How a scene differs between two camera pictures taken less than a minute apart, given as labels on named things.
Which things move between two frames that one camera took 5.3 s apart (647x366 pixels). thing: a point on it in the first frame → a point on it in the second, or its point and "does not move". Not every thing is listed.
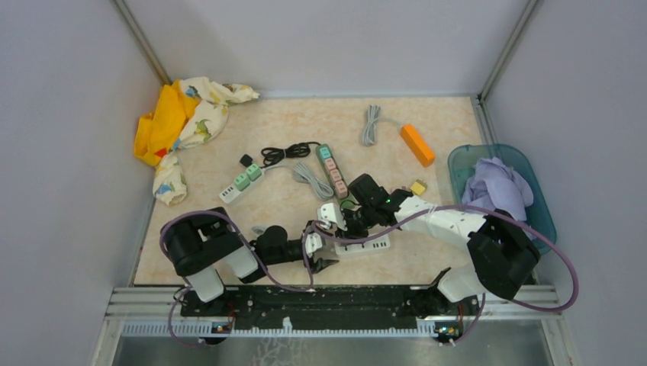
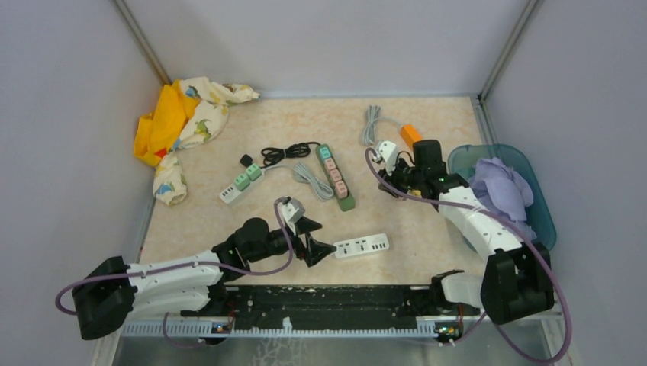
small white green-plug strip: x=241 y=183 does not move
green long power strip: x=335 y=178 does not move
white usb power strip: x=380 y=244 does not move
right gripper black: x=351 y=232 → x=391 y=180
